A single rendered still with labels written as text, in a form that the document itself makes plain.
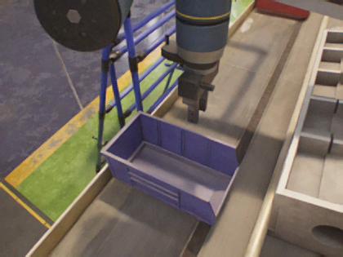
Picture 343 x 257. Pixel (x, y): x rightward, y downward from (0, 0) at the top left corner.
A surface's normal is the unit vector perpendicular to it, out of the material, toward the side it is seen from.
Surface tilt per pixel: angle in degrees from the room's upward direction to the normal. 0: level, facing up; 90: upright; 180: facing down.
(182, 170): 0
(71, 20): 90
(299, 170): 10
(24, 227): 0
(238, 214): 0
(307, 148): 83
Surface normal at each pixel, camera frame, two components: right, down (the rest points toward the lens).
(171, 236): -0.03, -0.70
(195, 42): -0.26, 0.69
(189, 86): -0.49, 0.63
